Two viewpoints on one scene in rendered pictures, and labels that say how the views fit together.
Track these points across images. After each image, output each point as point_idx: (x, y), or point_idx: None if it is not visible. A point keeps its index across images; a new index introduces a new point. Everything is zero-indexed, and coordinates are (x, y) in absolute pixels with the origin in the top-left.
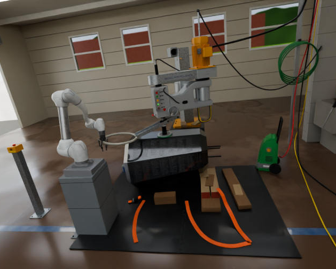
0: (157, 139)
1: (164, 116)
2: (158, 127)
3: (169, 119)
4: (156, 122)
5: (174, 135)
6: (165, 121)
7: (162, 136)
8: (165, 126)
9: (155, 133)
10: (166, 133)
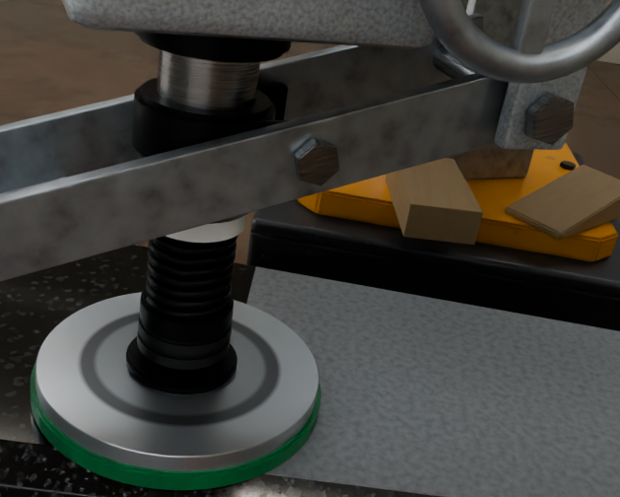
0: (0, 469)
1: (283, 14)
2: (75, 250)
3: (349, 118)
4: (52, 114)
5: (374, 469)
6: (254, 148)
7: (108, 459)
8: (234, 249)
9: (28, 293)
10: (215, 367)
